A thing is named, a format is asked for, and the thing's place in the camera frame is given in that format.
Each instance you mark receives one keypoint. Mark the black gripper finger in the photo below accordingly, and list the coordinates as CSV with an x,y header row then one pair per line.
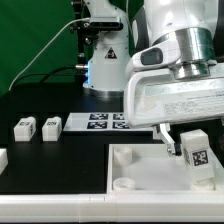
x,y
161,132

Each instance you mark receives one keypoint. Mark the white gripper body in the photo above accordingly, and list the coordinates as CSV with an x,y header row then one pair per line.
x,y
156,97

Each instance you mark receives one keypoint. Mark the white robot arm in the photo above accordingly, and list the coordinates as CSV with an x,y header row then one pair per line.
x,y
177,73

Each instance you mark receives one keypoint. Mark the white square tabletop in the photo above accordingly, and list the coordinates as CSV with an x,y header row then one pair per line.
x,y
149,168

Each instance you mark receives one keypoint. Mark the white fiducial tag plate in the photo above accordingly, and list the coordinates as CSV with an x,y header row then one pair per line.
x,y
96,121

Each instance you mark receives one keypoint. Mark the white L-shaped obstacle fence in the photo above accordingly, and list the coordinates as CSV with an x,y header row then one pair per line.
x,y
118,206

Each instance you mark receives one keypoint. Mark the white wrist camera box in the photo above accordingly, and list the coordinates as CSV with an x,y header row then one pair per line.
x,y
151,59

